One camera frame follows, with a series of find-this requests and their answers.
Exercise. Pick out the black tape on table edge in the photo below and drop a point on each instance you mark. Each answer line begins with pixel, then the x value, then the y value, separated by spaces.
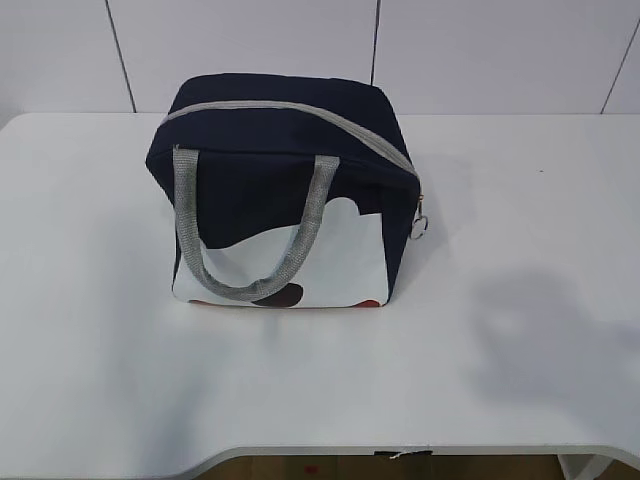
pixel 393 455

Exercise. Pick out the navy blue lunch bag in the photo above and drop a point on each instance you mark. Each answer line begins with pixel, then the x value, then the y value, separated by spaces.
pixel 287 192

